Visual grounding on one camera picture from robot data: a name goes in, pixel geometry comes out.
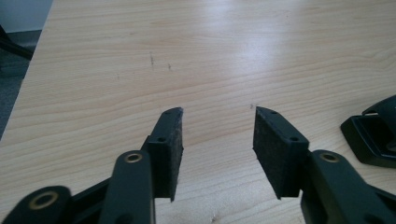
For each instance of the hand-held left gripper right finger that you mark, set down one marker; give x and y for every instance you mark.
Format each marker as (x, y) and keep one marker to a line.
(277, 155)

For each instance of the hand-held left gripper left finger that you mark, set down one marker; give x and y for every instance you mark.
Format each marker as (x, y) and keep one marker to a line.
(166, 155)

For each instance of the black metal frame strut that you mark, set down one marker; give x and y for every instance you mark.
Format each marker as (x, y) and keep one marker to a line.
(14, 46)

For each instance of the black armrest support bracket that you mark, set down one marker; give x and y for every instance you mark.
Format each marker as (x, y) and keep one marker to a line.
(367, 143)

